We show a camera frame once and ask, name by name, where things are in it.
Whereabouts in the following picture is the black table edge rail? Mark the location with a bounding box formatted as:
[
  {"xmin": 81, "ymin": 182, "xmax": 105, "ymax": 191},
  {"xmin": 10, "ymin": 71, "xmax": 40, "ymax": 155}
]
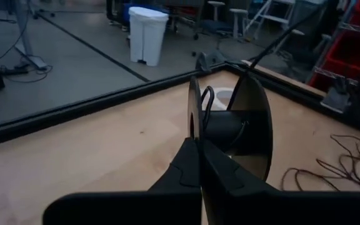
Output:
[{"xmin": 0, "ymin": 61, "xmax": 360, "ymax": 150}]

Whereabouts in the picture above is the grey corner bracket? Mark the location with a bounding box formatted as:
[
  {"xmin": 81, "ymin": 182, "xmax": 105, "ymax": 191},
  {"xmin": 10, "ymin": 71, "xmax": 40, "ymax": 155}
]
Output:
[
  {"xmin": 319, "ymin": 86, "xmax": 352, "ymax": 114},
  {"xmin": 194, "ymin": 49, "xmax": 229, "ymax": 72}
]

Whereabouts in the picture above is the grey desk leg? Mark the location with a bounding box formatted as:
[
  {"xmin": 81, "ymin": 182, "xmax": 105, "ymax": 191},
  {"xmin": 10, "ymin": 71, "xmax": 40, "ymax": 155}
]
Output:
[{"xmin": 12, "ymin": 0, "xmax": 49, "ymax": 70}]

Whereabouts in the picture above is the long thin black cord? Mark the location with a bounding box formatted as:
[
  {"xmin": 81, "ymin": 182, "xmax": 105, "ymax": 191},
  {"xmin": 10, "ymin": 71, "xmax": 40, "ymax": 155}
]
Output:
[{"xmin": 200, "ymin": 4, "xmax": 360, "ymax": 192}]

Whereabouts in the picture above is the black power strip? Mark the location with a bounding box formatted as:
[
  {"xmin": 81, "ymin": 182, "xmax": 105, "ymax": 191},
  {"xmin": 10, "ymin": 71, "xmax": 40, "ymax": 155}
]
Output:
[{"xmin": 0, "ymin": 66, "xmax": 30, "ymax": 76}]

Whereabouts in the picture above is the white pedal trash bin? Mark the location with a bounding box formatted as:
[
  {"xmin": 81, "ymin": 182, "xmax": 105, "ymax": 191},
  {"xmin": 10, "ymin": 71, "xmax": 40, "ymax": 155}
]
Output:
[{"xmin": 128, "ymin": 6, "xmax": 170, "ymax": 67}]

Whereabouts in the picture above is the black cord spool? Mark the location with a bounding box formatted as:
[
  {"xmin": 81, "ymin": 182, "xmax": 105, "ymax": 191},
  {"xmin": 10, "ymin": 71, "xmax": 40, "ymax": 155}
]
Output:
[{"xmin": 187, "ymin": 73, "xmax": 274, "ymax": 183}]

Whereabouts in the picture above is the white tape roll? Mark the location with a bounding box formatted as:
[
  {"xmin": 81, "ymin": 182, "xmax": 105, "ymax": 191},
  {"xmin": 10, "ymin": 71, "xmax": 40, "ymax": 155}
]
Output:
[{"xmin": 200, "ymin": 87, "xmax": 236, "ymax": 111}]

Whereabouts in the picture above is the white round stool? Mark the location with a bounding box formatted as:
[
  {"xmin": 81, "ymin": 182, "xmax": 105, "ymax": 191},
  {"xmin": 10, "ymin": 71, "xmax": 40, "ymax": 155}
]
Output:
[
  {"xmin": 229, "ymin": 8, "xmax": 249, "ymax": 39},
  {"xmin": 207, "ymin": 1, "xmax": 226, "ymax": 23}
]

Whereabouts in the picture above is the white step ladder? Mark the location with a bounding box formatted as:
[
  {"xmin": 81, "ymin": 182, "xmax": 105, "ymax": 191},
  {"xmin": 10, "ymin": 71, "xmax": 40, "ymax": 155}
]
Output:
[{"xmin": 244, "ymin": 0, "xmax": 297, "ymax": 40}]

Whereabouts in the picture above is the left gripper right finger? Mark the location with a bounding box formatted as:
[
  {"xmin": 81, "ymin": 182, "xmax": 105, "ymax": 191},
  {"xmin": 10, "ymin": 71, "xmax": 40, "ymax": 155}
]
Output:
[{"xmin": 200, "ymin": 140, "xmax": 360, "ymax": 225}]

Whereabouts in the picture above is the black floor cable cover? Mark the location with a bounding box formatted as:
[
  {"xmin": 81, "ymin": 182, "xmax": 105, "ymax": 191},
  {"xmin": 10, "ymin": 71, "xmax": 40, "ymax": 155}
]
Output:
[{"xmin": 37, "ymin": 12, "xmax": 151, "ymax": 83}]

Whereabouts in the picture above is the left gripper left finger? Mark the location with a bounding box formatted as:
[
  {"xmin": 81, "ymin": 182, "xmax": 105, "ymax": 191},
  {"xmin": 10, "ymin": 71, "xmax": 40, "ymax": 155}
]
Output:
[{"xmin": 42, "ymin": 139, "xmax": 203, "ymax": 225}]

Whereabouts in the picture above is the large red storage bin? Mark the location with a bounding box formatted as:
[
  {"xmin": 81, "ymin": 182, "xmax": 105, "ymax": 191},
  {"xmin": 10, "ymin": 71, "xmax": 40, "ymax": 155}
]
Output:
[{"xmin": 325, "ymin": 29, "xmax": 360, "ymax": 74}]

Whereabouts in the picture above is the metal wire shelf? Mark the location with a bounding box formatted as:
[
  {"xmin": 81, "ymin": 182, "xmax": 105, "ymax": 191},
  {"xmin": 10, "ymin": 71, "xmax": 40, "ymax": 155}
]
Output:
[{"xmin": 304, "ymin": 0, "xmax": 360, "ymax": 91}]

